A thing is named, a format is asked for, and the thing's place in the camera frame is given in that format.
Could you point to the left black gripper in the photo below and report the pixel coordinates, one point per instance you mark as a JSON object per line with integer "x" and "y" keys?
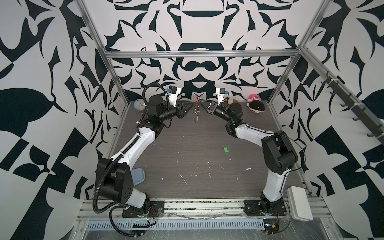
{"x": 179, "y": 109}

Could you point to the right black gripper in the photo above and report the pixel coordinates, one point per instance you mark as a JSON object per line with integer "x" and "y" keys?
{"x": 214, "y": 109}

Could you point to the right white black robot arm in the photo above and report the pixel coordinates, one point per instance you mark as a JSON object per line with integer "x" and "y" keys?
{"x": 279, "y": 154}

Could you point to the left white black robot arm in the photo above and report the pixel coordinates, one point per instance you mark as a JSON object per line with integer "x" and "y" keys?
{"x": 114, "y": 176}

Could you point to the brown white plush toy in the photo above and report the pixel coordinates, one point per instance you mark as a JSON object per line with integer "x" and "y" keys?
{"x": 229, "y": 101}

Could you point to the pink black-haired doll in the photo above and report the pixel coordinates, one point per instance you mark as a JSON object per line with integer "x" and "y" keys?
{"x": 255, "y": 104}

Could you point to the green plastic key tag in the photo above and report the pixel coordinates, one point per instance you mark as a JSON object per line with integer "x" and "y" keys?
{"x": 226, "y": 150}

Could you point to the light blue pad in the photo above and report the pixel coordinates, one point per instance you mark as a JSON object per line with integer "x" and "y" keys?
{"x": 138, "y": 176}

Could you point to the white box device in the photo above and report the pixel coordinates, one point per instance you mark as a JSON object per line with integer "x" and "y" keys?
{"x": 299, "y": 204}

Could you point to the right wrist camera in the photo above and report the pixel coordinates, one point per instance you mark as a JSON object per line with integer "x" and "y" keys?
{"x": 223, "y": 96}

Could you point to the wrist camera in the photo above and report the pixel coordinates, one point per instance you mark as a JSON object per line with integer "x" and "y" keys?
{"x": 223, "y": 96}
{"x": 173, "y": 93}

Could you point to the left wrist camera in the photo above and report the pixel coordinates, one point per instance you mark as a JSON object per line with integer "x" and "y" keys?
{"x": 173, "y": 93}

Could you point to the aluminium frame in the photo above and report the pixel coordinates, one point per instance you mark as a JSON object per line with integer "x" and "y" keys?
{"x": 300, "y": 52}

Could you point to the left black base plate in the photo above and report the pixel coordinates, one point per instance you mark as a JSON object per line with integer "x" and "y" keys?
{"x": 150, "y": 209}

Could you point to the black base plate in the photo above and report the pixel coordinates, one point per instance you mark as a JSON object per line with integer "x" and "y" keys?
{"x": 150, "y": 209}
{"x": 264, "y": 207}

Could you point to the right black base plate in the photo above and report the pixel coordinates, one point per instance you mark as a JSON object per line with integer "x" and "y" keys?
{"x": 264, "y": 207}

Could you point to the white ventilated cable duct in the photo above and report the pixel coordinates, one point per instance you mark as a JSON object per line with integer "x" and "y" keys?
{"x": 187, "y": 224}

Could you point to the wall hook rail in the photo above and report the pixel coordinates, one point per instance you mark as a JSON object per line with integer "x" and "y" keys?
{"x": 351, "y": 102}

